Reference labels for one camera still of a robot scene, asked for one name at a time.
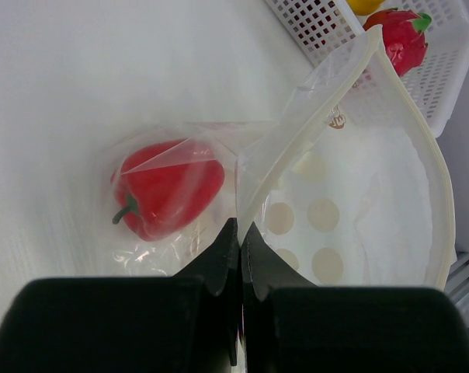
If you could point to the red fake strawberry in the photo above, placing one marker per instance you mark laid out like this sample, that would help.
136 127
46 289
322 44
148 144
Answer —
403 36

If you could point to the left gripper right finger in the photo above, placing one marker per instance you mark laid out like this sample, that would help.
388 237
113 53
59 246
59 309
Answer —
292 325

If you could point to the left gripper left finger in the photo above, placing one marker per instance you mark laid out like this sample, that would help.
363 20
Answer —
184 323

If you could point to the yellow fake bell pepper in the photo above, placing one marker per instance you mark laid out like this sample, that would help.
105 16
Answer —
364 7

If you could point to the white plastic basket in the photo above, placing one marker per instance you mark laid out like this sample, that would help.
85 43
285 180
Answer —
427 43

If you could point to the clear zip top bag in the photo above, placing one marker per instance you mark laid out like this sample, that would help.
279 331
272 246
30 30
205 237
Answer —
348 187

